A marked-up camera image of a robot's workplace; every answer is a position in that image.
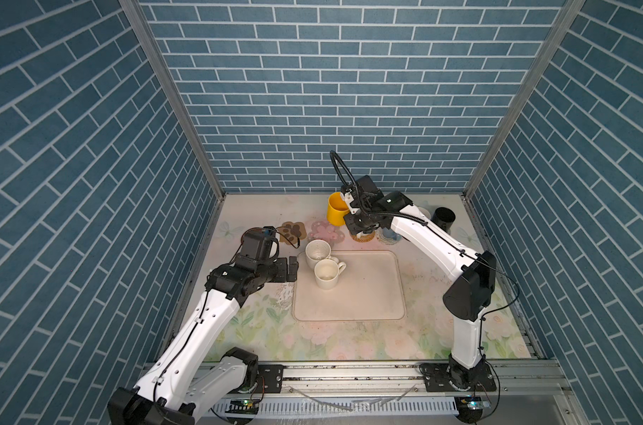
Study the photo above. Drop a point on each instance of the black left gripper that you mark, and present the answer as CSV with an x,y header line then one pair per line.
x,y
282,274

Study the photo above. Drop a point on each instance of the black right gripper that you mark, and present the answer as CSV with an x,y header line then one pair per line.
x,y
349,219

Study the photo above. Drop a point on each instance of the light blue mug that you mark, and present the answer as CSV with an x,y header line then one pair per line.
x,y
388,236

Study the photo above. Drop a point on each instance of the yellow mug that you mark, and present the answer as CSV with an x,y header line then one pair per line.
x,y
337,210

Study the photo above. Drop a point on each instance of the brown paw shaped coaster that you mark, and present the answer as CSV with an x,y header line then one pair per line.
x,y
292,233

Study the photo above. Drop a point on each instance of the pink flower coaster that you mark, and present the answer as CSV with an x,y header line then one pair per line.
x,y
323,230

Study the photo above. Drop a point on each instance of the black mug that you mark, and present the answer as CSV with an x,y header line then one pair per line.
x,y
444,218

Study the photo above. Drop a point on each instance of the beige serving tray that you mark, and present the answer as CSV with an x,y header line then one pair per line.
x,y
369,289

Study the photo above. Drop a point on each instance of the purple handle white mug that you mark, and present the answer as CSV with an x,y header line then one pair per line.
x,y
424,213

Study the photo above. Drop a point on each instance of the dark brown glossy round coaster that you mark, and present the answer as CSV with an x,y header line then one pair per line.
x,y
250,231

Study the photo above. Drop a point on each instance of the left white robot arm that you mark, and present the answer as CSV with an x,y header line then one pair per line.
x,y
227,289

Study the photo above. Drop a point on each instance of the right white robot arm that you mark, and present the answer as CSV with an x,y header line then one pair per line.
x,y
472,275

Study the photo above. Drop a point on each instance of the white mug middle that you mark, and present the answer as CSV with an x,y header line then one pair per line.
x,y
327,272

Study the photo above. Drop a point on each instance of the white mug top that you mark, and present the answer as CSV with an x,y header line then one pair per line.
x,y
316,251

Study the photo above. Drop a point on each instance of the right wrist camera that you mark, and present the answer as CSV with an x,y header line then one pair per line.
x,y
351,203

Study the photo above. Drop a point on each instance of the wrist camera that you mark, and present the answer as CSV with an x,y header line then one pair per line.
x,y
269,232
351,203

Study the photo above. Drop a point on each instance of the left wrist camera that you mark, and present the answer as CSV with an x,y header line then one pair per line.
x,y
269,232

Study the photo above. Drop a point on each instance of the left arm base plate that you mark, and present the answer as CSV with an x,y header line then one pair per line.
x,y
265,378

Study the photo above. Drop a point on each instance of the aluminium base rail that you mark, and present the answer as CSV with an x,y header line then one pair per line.
x,y
339,378

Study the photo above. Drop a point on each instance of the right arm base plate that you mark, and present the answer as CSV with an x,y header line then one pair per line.
x,y
451,376

